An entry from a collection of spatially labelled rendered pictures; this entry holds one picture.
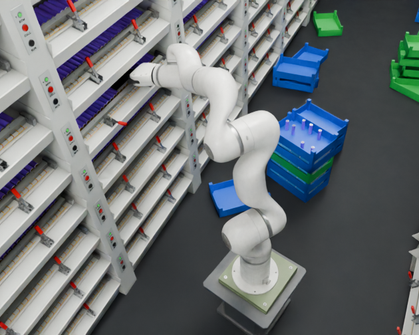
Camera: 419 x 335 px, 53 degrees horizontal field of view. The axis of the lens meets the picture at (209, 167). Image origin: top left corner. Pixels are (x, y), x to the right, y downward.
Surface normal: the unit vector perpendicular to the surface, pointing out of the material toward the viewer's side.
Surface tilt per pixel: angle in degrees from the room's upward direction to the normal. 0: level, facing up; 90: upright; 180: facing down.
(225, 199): 0
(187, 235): 0
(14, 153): 17
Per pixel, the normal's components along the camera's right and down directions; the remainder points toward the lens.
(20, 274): 0.20, -0.57
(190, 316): -0.06, -0.69
